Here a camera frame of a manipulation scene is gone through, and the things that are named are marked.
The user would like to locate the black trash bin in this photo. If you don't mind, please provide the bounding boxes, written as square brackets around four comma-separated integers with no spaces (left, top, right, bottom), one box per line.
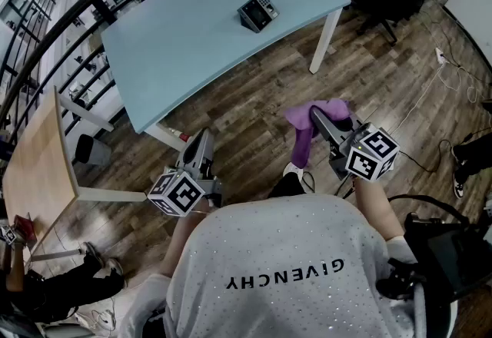
[75,134,112,167]

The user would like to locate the person's right forearm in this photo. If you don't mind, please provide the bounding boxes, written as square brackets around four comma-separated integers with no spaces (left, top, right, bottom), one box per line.
[352,174,405,242]

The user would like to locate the person's left forearm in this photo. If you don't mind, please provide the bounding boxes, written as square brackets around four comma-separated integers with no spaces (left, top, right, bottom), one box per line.
[159,208,211,277]

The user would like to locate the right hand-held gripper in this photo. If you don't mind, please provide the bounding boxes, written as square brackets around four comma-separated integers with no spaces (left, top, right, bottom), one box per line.
[309,105,401,182]

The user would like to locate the white studded t-shirt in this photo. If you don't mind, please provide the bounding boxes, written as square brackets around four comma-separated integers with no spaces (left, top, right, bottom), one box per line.
[118,192,427,338]

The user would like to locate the purple cloth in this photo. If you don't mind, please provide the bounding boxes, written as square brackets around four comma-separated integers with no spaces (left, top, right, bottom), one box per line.
[284,98,351,170]

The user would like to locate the wooden table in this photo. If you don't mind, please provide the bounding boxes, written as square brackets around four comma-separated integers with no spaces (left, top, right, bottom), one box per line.
[2,86,149,264]

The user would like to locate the grey box with black knobs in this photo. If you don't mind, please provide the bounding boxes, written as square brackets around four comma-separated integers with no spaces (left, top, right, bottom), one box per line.
[237,0,281,34]

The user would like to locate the person's black trousers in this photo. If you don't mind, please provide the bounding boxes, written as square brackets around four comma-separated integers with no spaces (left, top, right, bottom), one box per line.
[267,171,308,199]

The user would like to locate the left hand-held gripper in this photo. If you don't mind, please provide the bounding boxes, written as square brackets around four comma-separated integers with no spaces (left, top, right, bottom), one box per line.
[147,127,224,217]

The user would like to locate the thick black cable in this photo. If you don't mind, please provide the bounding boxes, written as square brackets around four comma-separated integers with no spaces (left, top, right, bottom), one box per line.
[387,194,470,224]

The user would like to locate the light blue table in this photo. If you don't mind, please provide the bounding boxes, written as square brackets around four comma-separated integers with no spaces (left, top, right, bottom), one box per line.
[100,0,352,153]

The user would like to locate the black worn bag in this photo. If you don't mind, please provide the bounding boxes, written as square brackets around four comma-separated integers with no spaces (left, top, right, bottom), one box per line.
[403,209,492,303]

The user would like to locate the white floor cable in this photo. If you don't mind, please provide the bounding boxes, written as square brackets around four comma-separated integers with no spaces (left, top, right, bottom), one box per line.
[395,55,481,130]

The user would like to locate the person's white shoe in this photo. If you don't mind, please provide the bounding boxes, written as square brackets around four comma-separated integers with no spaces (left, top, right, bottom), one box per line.
[282,161,305,181]

